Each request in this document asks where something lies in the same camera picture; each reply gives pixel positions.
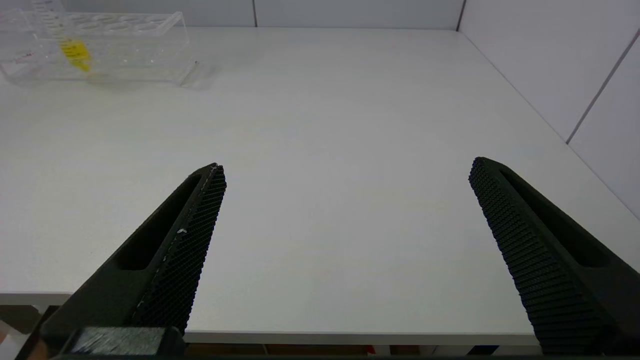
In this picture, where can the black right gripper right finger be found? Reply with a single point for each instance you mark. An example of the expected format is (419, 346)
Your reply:
(545, 260)

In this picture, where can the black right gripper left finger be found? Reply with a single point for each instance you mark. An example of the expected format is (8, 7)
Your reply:
(170, 265)

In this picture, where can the clear plastic test tube rack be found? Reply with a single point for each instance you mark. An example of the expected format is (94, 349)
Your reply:
(125, 55)

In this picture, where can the test tube with yellow pigment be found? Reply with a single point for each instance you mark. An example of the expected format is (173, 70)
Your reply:
(75, 52)

